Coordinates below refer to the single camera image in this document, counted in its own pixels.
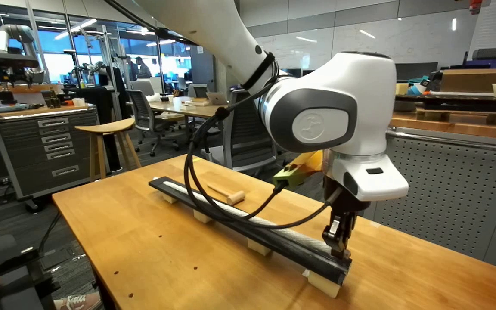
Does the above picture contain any laptop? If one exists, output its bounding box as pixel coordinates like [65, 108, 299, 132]
[206, 92, 230, 106]

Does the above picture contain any grey drawer cabinet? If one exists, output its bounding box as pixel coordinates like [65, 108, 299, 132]
[0, 105, 112, 202]

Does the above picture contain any wooden mallet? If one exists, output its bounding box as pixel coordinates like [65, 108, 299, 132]
[207, 183, 246, 206]

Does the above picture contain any wooden stool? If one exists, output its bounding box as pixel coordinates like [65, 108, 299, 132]
[74, 118, 142, 182]

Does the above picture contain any green and yellow object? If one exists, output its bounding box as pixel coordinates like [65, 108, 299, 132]
[272, 150, 324, 189]

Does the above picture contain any blue tray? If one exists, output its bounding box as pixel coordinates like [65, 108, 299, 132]
[0, 103, 30, 114]

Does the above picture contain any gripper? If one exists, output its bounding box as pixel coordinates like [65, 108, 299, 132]
[322, 174, 372, 260]

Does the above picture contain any white rope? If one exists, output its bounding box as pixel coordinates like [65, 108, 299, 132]
[162, 180, 335, 255]

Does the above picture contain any grey office chair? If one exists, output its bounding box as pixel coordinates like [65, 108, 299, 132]
[221, 89, 279, 174]
[127, 89, 180, 158]

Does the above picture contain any black cable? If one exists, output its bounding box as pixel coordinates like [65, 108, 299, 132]
[37, 210, 62, 255]

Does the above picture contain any wooden pallet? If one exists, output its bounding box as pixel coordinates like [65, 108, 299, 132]
[394, 94, 496, 127]

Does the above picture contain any wooden meeting table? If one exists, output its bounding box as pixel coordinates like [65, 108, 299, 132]
[148, 96, 232, 134]

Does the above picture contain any long black board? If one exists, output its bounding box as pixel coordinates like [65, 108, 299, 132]
[149, 176, 353, 286]

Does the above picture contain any person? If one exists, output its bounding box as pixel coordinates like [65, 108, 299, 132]
[135, 56, 153, 80]
[53, 291, 103, 310]
[125, 56, 139, 81]

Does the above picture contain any perforated grey metal cabinet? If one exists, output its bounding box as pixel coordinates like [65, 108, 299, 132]
[373, 113, 496, 268]

